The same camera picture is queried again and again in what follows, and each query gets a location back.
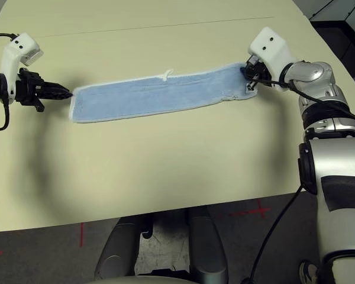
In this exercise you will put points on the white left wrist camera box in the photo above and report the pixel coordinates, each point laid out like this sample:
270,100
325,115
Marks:
20,48

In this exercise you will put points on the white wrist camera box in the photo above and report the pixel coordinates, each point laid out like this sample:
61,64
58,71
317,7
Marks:
20,48
270,47

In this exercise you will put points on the beige robot torso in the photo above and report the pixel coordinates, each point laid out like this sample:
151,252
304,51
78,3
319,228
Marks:
148,280

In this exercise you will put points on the black tripod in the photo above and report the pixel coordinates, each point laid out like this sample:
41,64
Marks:
319,10

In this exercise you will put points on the grey robot left leg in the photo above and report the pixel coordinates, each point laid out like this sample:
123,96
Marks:
118,245

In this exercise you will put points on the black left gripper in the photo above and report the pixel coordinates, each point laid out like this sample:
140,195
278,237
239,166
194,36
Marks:
29,87

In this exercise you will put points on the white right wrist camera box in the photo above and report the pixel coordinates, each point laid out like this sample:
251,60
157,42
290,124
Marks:
270,47

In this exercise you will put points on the grey robot leg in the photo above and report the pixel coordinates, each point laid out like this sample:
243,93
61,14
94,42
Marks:
207,245
118,245

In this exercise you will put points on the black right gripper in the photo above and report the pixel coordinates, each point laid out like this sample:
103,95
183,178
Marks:
258,72

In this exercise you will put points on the grey robot right leg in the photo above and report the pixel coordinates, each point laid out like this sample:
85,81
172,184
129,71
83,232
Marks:
207,245

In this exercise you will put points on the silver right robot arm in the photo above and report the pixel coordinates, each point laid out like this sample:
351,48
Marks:
337,165

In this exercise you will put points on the person's sneaker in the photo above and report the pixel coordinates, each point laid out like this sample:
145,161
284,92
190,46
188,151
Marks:
309,273

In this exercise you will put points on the light blue terry towel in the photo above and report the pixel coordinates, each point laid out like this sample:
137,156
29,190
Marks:
154,94

